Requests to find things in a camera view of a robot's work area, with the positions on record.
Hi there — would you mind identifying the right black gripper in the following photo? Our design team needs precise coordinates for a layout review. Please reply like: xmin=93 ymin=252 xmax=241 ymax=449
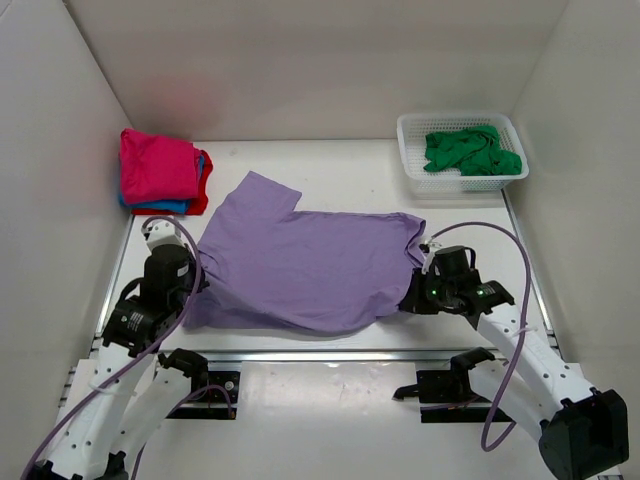
xmin=400 ymin=268 xmax=455 ymax=315

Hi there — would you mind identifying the purple t shirt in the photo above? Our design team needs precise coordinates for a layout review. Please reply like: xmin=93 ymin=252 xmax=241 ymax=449
xmin=183 ymin=172 xmax=426 ymax=336

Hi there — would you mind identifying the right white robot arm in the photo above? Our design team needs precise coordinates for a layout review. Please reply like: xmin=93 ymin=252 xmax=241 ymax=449
xmin=394 ymin=246 xmax=629 ymax=479

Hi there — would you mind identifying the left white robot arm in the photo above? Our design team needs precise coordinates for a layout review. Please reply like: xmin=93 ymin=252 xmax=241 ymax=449
xmin=21 ymin=244 xmax=209 ymax=479

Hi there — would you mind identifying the folded blue t shirt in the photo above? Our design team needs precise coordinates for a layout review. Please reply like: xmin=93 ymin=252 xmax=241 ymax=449
xmin=118 ymin=151 xmax=212 ymax=215

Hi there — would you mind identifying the folded red t shirt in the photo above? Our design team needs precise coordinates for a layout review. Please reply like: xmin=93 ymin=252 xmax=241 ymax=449
xmin=130 ymin=150 xmax=213 ymax=216

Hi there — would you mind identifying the white plastic basket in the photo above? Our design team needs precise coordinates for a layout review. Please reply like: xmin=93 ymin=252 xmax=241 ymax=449
xmin=396 ymin=112 xmax=529 ymax=195

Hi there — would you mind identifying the green t shirt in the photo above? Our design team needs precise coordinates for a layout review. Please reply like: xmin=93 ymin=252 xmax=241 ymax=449
xmin=424 ymin=125 xmax=522 ymax=176

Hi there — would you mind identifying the folded pink t shirt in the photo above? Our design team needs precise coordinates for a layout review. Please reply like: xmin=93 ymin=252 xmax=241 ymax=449
xmin=119 ymin=128 xmax=200 ymax=205

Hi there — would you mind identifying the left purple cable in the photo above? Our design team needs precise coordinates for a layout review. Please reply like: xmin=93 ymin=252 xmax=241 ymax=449
xmin=17 ymin=214 xmax=236 ymax=480

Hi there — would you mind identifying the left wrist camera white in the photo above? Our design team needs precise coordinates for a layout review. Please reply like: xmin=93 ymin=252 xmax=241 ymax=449
xmin=141 ymin=218 xmax=185 ymax=252

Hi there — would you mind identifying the aluminium rail front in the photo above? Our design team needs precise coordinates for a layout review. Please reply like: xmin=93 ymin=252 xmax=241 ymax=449
xmin=89 ymin=347 xmax=501 ymax=364

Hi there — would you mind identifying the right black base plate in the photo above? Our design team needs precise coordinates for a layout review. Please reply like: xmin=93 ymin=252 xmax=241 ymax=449
xmin=393 ymin=370 xmax=490 ymax=424

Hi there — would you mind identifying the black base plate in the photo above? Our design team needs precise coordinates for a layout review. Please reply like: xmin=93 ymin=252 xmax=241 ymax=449
xmin=167 ymin=370 xmax=241 ymax=421
xmin=393 ymin=370 xmax=490 ymax=424

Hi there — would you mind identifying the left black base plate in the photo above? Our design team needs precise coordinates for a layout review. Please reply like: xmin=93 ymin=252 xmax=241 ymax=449
xmin=167 ymin=370 xmax=241 ymax=421

